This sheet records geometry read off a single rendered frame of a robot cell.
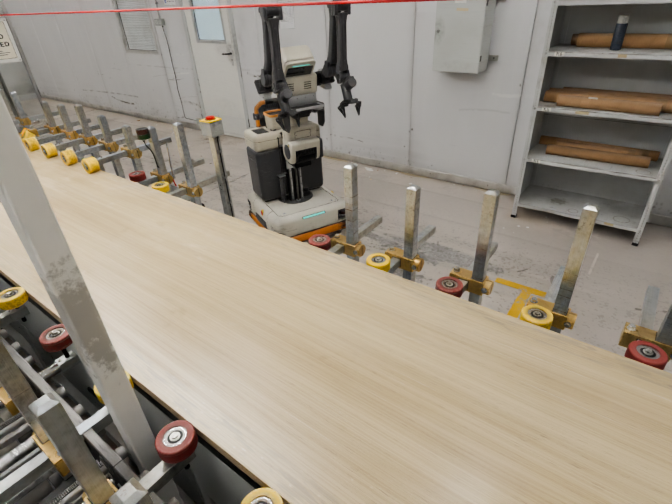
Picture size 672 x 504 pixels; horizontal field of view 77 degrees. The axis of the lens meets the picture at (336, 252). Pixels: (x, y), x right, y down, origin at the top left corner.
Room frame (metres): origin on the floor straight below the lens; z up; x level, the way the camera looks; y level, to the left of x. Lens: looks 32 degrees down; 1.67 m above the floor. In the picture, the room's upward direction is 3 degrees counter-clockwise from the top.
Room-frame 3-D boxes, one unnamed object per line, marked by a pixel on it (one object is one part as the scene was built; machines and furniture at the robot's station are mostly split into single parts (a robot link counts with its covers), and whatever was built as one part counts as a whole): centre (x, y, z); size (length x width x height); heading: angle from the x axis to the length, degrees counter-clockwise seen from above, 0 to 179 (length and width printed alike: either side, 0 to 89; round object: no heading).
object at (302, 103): (2.86, 0.17, 0.99); 0.28 x 0.16 x 0.22; 118
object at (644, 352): (0.70, -0.73, 0.85); 0.08 x 0.08 x 0.11
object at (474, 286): (1.12, -0.44, 0.83); 0.14 x 0.06 x 0.05; 52
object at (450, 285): (1.01, -0.34, 0.85); 0.08 x 0.08 x 0.11
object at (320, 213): (3.12, 0.30, 0.16); 0.67 x 0.64 x 0.25; 28
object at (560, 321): (0.96, -0.64, 0.81); 0.14 x 0.06 x 0.05; 52
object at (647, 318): (0.86, -0.85, 0.82); 0.43 x 0.03 x 0.04; 142
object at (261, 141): (3.20, 0.34, 0.59); 0.55 x 0.34 x 0.83; 118
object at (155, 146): (2.19, 0.91, 0.89); 0.04 x 0.04 x 0.48; 52
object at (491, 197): (1.10, -0.46, 0.92); 0.04 x 0.04 x 0.48; 52
